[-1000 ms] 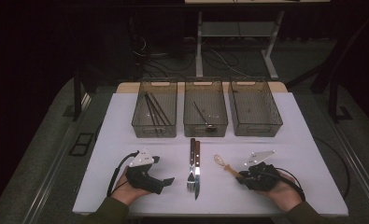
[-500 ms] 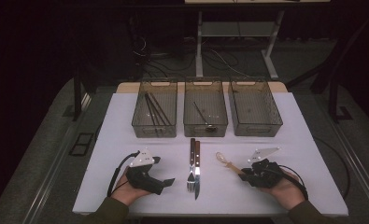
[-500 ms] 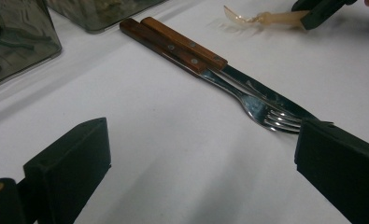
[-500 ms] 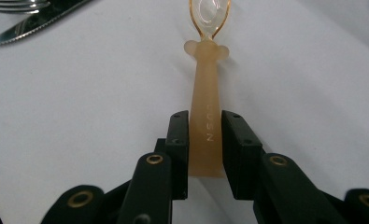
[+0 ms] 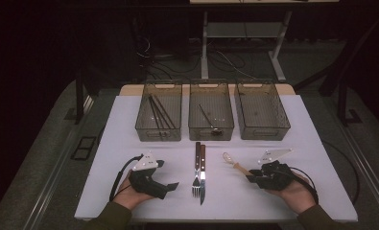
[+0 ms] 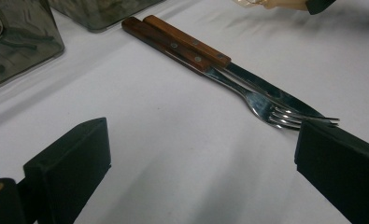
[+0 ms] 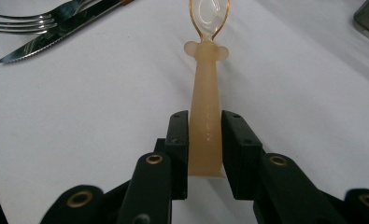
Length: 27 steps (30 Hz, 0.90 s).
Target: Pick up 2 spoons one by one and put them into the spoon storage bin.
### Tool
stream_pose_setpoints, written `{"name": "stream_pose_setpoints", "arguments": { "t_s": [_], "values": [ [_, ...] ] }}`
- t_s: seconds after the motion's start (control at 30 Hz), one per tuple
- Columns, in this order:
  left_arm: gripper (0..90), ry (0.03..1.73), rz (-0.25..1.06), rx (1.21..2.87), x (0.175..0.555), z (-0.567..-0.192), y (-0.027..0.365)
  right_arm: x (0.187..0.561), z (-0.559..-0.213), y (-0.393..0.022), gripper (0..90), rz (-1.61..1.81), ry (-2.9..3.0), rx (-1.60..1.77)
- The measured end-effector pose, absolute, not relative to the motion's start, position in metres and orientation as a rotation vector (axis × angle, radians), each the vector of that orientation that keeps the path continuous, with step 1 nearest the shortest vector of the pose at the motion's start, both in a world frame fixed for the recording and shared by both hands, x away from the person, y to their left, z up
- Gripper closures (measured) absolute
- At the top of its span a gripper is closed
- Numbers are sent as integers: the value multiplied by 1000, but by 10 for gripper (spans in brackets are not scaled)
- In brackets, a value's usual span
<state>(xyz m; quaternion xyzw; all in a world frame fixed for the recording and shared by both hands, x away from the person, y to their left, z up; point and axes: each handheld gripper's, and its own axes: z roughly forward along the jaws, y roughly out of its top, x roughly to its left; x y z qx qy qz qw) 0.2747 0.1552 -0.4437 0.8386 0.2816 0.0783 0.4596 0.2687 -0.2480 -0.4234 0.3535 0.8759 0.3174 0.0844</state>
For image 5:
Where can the smoked clear plastic bin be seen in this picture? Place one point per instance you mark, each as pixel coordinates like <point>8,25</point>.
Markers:
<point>222,108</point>
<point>158,134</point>
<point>260,111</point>

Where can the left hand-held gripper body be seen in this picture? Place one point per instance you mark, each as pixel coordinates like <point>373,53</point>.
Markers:
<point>145,164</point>

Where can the long metal spoon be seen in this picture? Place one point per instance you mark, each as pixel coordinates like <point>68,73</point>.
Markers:
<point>216,131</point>

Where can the white table cover sheet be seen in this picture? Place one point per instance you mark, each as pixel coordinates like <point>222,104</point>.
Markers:
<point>235,204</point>

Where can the aluminium floor rail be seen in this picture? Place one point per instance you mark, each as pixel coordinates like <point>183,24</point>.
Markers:
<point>369,171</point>
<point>46,191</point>

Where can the person's right hand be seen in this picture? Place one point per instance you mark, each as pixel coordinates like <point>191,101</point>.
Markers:
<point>297,195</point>

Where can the white metal desk frame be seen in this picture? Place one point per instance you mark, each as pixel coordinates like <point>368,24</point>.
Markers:
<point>204,48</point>

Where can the black metal stand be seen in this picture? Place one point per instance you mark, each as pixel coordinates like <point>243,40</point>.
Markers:
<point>79,102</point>
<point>342,105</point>

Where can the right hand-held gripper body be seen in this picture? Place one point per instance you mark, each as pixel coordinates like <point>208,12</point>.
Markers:
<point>278,177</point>

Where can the brown wooden chopstick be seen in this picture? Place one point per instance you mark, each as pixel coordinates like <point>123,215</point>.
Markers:
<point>166,114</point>
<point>157,116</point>

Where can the black chopstick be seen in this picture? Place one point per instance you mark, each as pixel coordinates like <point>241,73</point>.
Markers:
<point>161,113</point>
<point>153,110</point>

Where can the person's left hand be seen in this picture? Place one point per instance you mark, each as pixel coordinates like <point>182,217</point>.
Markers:
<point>126,198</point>

